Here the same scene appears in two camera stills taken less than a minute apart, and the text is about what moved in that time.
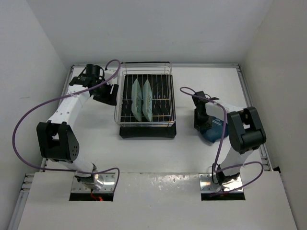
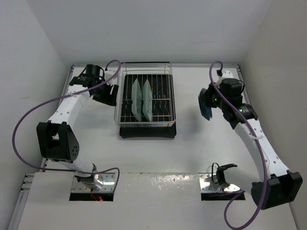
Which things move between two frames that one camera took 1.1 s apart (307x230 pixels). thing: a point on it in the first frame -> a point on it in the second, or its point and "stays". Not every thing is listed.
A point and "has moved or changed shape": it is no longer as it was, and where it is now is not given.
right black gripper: (199, 124) -> (210, 89)
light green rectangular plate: (136, 98) stays
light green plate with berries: (147, 106) stays
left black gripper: (108, 98) stays
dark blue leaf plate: (214, 131) has moved or changed shape
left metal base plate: (108, 186) stays
